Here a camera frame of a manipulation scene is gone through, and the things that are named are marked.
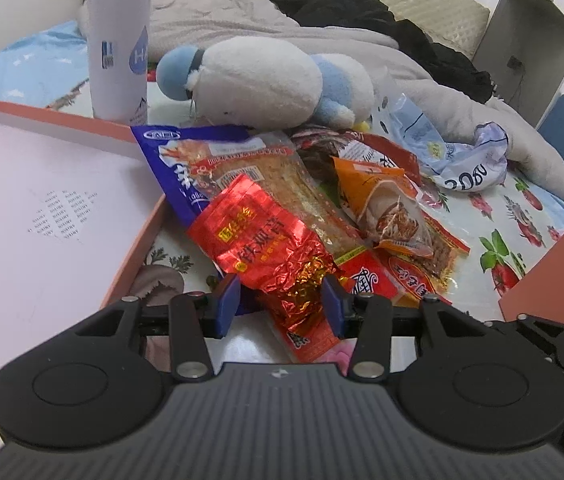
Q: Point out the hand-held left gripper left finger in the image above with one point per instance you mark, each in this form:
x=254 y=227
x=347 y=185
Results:
x=227 y=306

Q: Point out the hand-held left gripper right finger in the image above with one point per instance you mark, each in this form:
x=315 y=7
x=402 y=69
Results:
x=334 y=306

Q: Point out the red foil snack packet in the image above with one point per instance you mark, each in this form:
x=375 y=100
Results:
x=257 y=240

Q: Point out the blue snack packet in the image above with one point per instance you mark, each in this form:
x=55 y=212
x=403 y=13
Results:
x=177 y=160

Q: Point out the orange snack packet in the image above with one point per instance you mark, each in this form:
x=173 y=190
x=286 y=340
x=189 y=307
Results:
x=386 y=205

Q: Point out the clear spicy strip packet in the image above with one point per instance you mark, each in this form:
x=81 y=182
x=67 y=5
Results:
x=292 y=190

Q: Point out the floral printed sheet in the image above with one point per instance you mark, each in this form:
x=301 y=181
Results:
x=491 y=230

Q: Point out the dark red snack packet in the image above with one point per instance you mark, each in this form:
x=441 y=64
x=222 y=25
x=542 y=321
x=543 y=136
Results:
x=361 y=147

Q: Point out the crumpled white blue packet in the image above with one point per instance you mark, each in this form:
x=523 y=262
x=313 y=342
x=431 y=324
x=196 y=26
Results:
x=441 y=145

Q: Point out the pink box lid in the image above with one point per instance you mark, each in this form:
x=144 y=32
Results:
x=47 y=220

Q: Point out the blue white plush toy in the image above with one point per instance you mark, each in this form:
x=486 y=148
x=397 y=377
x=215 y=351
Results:
x=257 y=80

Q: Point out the grey blanket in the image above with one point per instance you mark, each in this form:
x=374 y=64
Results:
x=361 y=45

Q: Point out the white bottle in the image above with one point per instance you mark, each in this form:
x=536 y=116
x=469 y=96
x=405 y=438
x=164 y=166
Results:
x=117 y=40

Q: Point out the black garment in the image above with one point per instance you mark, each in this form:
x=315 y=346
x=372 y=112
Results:
x=391 y=15

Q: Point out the grey cabinet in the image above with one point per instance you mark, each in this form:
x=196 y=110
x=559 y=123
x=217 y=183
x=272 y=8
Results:
x=536 y=35

